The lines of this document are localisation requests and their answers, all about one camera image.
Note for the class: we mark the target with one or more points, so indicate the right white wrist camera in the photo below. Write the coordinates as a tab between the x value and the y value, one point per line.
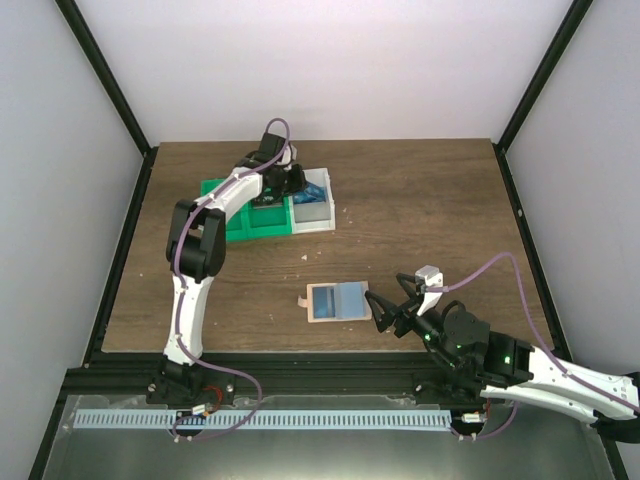
429	284

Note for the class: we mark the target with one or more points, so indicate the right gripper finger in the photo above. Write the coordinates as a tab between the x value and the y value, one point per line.
383	310
408	284

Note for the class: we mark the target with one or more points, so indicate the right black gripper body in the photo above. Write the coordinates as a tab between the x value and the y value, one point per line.
404	315

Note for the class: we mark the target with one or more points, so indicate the pink leather card holder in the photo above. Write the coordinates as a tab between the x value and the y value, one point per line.
336	302

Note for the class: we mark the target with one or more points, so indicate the light blue slotted cable duct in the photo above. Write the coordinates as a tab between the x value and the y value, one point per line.
153	419

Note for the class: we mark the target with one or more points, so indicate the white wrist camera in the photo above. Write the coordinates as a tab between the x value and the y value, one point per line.
288	156
429	284

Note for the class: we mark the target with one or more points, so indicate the green bin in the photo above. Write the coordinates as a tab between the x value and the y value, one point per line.
236	228
269	221

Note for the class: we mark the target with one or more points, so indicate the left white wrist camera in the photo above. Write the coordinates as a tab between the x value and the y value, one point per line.
288	156

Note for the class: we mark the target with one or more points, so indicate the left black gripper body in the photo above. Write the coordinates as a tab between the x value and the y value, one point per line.
288	180

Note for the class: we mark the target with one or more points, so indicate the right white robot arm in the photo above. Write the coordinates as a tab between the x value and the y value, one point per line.
476	362

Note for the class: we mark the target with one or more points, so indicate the white bin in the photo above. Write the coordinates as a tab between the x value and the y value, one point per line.
316	216

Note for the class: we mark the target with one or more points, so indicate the black card in bin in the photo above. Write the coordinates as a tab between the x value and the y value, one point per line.
267	201

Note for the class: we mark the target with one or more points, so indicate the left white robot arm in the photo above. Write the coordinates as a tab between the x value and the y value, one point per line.
196	246

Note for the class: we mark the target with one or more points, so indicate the blue card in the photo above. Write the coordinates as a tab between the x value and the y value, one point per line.
312	193

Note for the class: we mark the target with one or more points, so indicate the left green bin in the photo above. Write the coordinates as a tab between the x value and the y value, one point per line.
236	228

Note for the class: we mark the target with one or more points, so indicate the middle green bin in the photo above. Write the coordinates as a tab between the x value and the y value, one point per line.
269	221

